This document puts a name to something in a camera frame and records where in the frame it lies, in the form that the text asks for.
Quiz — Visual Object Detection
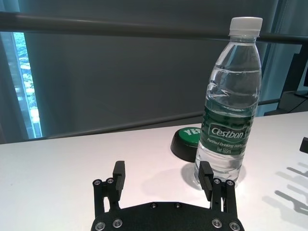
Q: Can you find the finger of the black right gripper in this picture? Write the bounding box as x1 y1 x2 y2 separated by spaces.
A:
300 136 308 154

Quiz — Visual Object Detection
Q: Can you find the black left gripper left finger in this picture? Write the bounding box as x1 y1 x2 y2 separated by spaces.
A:
92 160 126 214

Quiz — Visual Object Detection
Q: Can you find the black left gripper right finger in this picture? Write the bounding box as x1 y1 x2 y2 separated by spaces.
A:
198 161 238 214

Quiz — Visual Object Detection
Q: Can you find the clear plastic water bottle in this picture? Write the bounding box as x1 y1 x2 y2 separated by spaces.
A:
193 16 263 191

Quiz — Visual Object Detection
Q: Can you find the dark cabinet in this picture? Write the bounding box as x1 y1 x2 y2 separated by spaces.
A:
278 90 308 116

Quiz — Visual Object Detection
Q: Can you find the grey lower window bar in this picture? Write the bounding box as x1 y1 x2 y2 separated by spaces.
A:
28 112 205 141

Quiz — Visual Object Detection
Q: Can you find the blue-lit window strip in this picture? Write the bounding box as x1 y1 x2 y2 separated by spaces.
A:
11 31 44 140

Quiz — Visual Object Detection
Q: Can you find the grey metal handrail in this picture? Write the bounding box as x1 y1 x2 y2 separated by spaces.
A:
0 12 308 43

